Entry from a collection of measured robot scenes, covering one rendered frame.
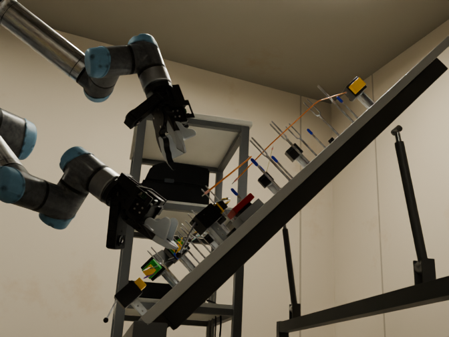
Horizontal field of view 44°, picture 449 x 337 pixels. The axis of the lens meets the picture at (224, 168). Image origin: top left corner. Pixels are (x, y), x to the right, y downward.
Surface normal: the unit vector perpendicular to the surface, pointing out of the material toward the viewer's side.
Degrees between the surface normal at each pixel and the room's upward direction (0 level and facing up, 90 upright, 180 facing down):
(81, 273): 90
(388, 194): 90
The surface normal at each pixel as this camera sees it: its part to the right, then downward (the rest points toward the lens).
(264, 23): -0.05, 0.93
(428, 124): -0.92, -0.18
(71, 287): 0.40, -0.30
